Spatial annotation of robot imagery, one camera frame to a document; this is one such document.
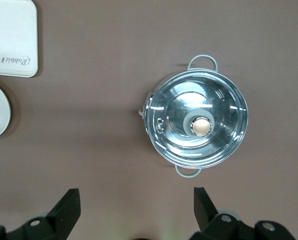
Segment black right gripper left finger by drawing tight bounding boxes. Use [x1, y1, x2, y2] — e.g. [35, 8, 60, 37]
[21, 188, 81, 240]

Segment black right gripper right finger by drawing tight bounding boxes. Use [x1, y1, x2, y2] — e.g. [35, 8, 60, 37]
[188, 186, 257, 240]

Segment steel pot with glass lid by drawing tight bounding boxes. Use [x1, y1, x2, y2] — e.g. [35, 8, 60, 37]
[138, 54, 249, 178]

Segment glass pot lid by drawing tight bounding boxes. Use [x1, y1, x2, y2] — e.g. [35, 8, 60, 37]
[145, 71, 249, 169]

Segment cream rectangular rabbit tray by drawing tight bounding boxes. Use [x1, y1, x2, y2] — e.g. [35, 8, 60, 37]
[0, 0, 39, 78]

